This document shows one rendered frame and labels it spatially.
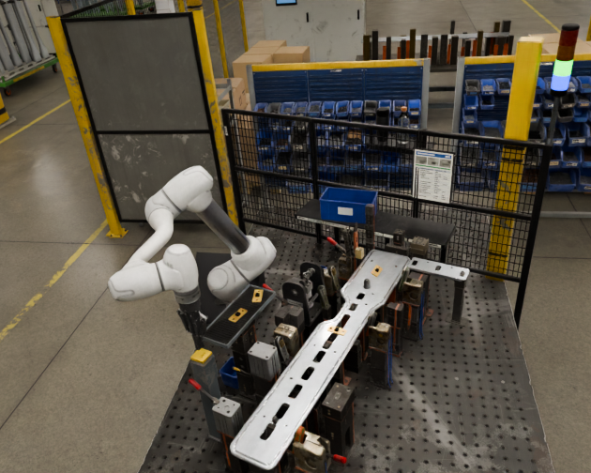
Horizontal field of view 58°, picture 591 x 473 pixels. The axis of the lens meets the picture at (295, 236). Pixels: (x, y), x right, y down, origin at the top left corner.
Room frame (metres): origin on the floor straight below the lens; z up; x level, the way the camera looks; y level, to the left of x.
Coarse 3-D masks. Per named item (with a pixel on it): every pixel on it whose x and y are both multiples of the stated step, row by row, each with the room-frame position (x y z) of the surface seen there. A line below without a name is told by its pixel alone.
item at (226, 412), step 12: (216, 408) 1.33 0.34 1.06; (228, 408) 1.32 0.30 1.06; (240, 408) 1.33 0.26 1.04; (216, 420) 1.32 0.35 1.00; (228, 420) 1.29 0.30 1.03; (240, 420) 1.32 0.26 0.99; (228, 432) 1.30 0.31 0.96; (228, 444) 1.31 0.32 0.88; (228, 456) 1.31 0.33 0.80; (228, 468) 1.32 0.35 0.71; (240, 468) 1.29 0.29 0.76
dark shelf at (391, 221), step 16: (304, 208) 2.82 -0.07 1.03; (320, 208) 2.80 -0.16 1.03; (336, 224) 2.62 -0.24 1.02; (352, 224) 2.58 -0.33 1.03; (384, 224) 2.55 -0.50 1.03; (400, 224) 2.53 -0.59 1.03; (416, 224) 2.52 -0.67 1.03; (432, 224) 2.50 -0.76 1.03; (448, 224) 2.49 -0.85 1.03; (432, 240) 2.34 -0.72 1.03; (448, 240) 2.36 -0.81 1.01
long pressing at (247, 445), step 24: (360, 264) 2.23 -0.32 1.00; (384, 264) 2.21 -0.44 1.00; (360, 288) 2.03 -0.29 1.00; (384, 288) 2.01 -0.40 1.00; (360, 312) 1.86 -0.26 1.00; (312, 336) 1.72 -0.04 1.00; (312, 360) 1.58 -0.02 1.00; (336, 360) 1.57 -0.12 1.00; (288, 384) 1.47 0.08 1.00; (312, 384) 1.46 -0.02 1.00; (264, 408) 1.36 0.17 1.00; (288, 408) 1.35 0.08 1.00; (312, 408) 1.35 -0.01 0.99; (240, 432) 1.26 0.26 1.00; (288, 432) 1.24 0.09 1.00; (240, 456) 1.16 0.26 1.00; (264, 456) 1.15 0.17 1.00
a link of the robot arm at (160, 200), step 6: (162, 192) 2.03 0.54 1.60; (150, 198) 2.07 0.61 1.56; (156, 198) 2.02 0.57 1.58; (162, 198) 2.00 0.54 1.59; (168, 198) 2.00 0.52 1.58; (150, 204) 2.01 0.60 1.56; (156, 204) 1.99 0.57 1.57; (162, 204) 1.99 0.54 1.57; (168, 204) 1.99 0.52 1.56; (144, 210) 2.03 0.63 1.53; (150, 210) 1.96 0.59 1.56; (174, 210) 1.99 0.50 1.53; (180, 210) 2.01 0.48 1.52; (174, 216) 2.00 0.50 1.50
